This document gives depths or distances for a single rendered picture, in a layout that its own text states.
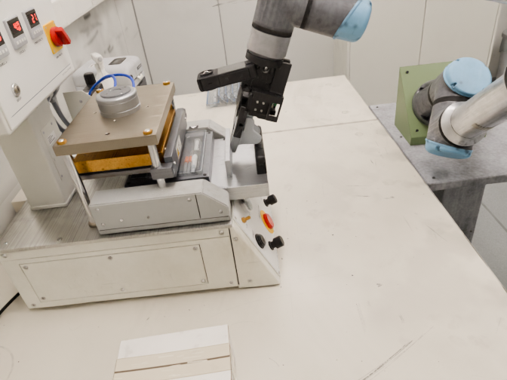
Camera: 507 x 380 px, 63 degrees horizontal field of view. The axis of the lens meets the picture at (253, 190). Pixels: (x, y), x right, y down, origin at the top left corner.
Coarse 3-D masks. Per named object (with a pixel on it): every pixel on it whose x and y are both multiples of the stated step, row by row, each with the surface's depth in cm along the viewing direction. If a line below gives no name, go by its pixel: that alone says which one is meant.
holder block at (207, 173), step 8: (208, 136) 94; (208, 144) 91; (208, 152) 87; (208, 160) 85; (208, 168) 82; (128, 176) 82; (184, 176) 80; (192, 176) 80; (200, 176) 80; (208, 176) 80; (128, 184) 80; (136, 184) 80; (144, 184) 80; (152, 184) 80
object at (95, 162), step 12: (168, 120) 88; (168, 132) 83; (84, 156) 78; (96, 156) 77; (108, 156) 77; (120, 156) 76; (132, 156) 76; (144, 156) 76; (84, 168) 77; (96, 168) 77; (108, 168) 77; (120, 168) 77; (132, 168) 78; (144, 168) 78
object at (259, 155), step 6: (258, 126) 92; (258, 144) 85; (258, 150) 83; (264, 150) 84; (258, 156) 81; (264, 156) 81; (258, 162) 81; (264, 162) 81; (258, 168) 82; (264, 168) 82
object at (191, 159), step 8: (192, 136) 93; (200, 136) 92; (184, 144) 90; (192, 144) 89; (200, 144) 89; (184, 152) 87; (192, 152) 86; (200, 152) 86; (184, 160) 84; (192, 160) 84; (200, 160) 83; (184, 168) 81; (192, 168) 81; (200, 168) 80
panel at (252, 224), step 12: (252, 204) 95; (264, 204) 105; (240, 216) 83; (252, 216) 90; (252, 228) 86; (264, 228) 94; (252, 240) 83; (264, 252) 86; (276, 252) 94; (276, 264) 90
